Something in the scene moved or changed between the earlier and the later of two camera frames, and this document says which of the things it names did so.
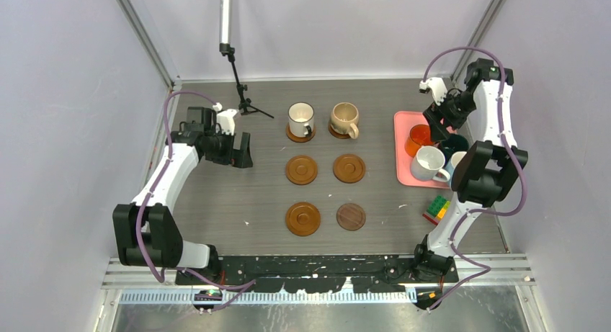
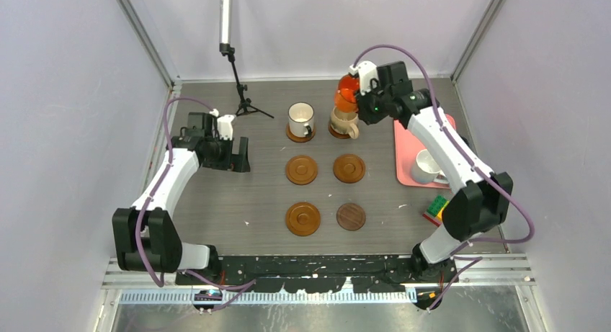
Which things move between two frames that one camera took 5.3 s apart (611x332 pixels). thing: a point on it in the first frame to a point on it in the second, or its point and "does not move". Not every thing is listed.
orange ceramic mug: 419,135 to 346,93
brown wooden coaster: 349,168 does not move
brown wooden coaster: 336,134 does not move
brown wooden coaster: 302,219 does not move
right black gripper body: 454,110 to 374,104
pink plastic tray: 403,122 does not move
